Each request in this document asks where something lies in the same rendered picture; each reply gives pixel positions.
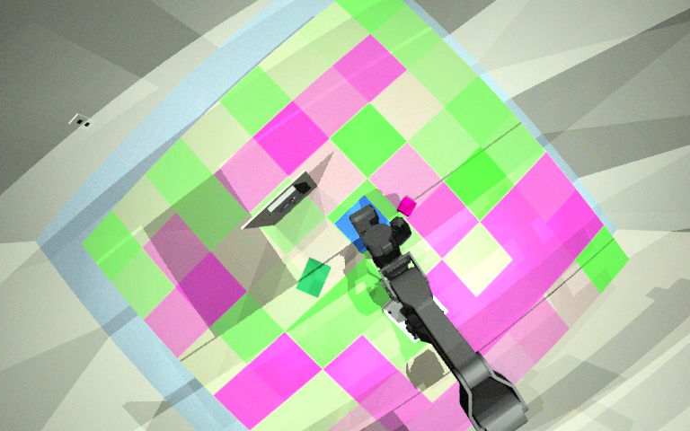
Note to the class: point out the grey panel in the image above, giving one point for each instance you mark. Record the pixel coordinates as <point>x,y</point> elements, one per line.
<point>281,204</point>

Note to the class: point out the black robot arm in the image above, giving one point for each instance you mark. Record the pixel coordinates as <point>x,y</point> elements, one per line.
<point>489,400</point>

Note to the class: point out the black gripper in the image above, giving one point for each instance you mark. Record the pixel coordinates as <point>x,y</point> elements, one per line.
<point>362,220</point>

